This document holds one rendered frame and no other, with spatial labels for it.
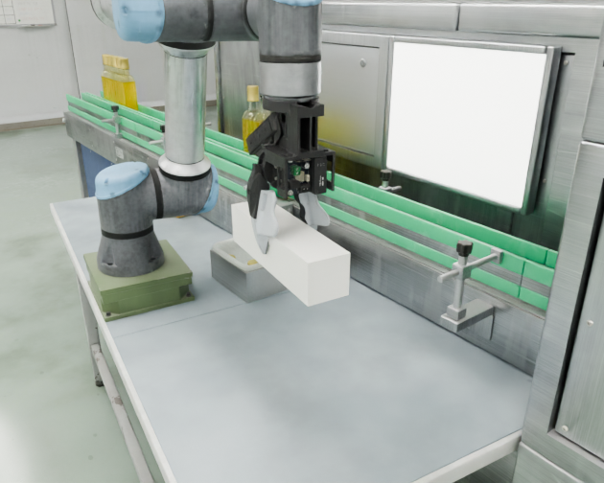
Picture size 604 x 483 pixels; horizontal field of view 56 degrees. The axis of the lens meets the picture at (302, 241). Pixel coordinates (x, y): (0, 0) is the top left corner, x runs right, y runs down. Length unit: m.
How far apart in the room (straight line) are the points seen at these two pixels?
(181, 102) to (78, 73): 6.32
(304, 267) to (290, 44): 0.26
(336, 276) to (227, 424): 0.39
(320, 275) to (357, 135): 0.93
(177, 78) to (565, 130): 0.77
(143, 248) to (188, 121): 0.31
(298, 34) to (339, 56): 0.94
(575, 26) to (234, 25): 0.67
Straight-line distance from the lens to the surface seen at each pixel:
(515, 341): 1.15
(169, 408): 1.05
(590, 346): 0.88
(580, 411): 0.94
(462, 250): 1.02
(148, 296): 1.32
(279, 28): 0.68
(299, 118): 0.68
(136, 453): 1.80
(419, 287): 1.27
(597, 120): 0.79
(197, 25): 0.75
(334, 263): 0.70
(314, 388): 1.06
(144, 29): 0.74
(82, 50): 7.51
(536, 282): 1.11
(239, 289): 1.34
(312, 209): 0.78
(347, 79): 1.60
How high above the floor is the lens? 1.41
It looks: 23 degrees down
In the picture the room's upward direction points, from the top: straight up
